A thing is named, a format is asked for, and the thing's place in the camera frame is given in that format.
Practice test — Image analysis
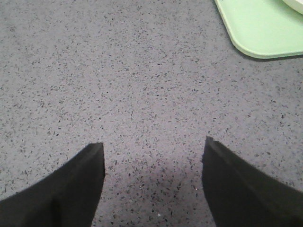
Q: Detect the beige round plate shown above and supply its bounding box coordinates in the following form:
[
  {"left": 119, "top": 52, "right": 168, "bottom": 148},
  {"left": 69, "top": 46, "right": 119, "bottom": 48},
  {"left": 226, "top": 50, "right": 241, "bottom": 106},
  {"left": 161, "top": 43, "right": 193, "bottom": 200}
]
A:
[{"left": 283, "top": 0, "right": 303, "bottom": 14}]

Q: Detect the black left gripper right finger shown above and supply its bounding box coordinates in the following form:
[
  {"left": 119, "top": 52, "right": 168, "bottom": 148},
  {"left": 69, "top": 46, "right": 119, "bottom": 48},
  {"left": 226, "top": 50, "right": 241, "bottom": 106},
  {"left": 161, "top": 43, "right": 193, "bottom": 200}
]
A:
[{"left": 202, "top": 136, "right": 303, "bottom": 227}]

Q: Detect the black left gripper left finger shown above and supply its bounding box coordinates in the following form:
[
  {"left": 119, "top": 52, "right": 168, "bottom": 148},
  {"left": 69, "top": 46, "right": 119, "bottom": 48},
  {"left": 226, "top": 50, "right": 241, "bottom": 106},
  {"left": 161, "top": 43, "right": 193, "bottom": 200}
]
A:
[{"left": 0, "top": 143, "right": 105, "bottom": 227}]

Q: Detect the light green plastic tray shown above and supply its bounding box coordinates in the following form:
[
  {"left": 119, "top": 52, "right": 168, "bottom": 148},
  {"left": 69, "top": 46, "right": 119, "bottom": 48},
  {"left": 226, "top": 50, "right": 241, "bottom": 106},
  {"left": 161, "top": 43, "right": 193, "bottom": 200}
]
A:
[{"left": 215, "top": 0, "right": 303, "bottom": 59}]

